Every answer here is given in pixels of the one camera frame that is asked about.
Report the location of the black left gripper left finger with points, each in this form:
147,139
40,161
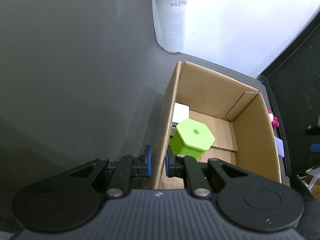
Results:
121,174

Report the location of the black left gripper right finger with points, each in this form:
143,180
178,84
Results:
191,171

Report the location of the brown cardboard box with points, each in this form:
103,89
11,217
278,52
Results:
235,113

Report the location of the magenta dinosaur figurine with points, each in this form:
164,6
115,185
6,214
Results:
273,119

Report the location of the lavender and white toy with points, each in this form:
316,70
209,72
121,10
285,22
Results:
280,147

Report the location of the green hexagonal lidded container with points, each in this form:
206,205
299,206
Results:
191,138

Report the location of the small white box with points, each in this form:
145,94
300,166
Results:
181,112

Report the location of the black tray box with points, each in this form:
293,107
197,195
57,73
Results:
292,84

